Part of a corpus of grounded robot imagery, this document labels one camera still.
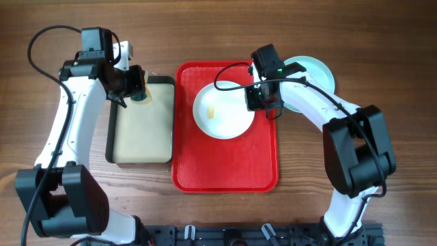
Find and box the green and yellow sponge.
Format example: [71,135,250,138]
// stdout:
[130,70,153,105]

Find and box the white round plate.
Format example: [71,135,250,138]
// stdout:
[193,81,255,139]

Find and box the light blue round plate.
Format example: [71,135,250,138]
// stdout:
[284,55,335,93]

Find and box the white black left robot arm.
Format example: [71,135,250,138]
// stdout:
[15,58,154,245]

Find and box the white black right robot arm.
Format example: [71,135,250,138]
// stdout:
[249,69,396,245]

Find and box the black tray of soapy water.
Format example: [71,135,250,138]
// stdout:
[105,76,175,165]

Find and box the red plastic tray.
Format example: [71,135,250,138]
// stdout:
[171,61,279,193]

